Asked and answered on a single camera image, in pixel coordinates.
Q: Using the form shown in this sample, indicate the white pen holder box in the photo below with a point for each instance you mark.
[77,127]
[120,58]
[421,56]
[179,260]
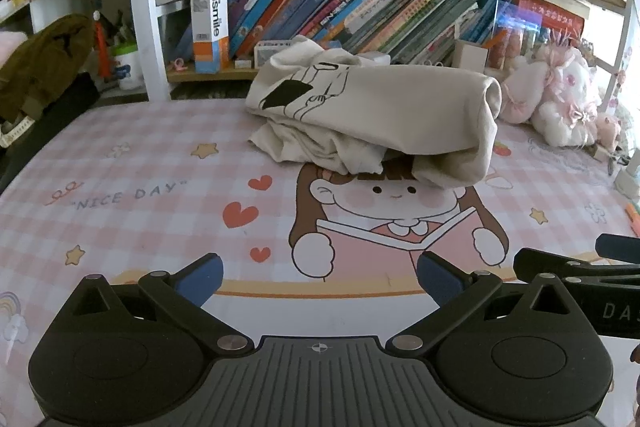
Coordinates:
[470,55]

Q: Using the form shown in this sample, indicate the orange pen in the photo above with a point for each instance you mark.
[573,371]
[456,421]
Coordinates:
[634,219]

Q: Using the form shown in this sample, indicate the orange red bottle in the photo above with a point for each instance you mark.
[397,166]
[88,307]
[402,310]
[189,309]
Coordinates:
[101,47]

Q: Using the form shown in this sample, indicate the black garment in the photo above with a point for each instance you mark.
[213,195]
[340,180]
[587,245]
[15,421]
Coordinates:
[60,117]

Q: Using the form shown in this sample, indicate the white bookshelf with wooden shelves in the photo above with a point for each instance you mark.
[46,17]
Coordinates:
[145,32]

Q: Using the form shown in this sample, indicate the pink checked cartoon bed sheet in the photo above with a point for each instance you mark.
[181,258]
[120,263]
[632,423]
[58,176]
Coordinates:
[150,187]

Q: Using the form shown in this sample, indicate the clear acrylic pen holder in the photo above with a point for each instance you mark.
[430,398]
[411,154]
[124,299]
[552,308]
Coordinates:
[517,37]

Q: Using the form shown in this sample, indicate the cream printed t-shirt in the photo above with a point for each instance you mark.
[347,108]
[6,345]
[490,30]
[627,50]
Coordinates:
[400,107]

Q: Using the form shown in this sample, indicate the upright white orange toothbrush box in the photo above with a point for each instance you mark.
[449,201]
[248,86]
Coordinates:
[210,32]

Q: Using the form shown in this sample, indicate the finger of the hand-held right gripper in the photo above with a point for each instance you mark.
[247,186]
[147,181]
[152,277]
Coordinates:
[590,271]
[620,247]

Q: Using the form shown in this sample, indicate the pink round plush toy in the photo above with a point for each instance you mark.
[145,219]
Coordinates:
[522,92]

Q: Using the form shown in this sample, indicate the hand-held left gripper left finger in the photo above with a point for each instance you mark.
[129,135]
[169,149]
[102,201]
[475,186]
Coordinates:
[200,278]

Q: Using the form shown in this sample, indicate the olive brown jacket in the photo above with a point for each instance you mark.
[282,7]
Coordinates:
[45,57]

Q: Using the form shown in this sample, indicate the white plush bunny pink bows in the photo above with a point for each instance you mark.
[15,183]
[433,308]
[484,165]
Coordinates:
[570,97]

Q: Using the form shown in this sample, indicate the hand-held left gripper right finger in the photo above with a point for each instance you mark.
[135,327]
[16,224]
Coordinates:
[440,278]

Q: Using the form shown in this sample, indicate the white jar green lid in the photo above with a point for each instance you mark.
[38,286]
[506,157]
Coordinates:
[128,69]

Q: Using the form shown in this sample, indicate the small white plastic case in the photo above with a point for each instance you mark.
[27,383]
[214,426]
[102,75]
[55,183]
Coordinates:
[374,58]

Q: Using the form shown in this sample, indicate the pink plush cushion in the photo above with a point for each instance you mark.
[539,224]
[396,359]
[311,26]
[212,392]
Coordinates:
[10,47]

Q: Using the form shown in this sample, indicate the long white orange toothbrush box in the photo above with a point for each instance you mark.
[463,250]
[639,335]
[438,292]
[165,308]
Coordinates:
[272,54]

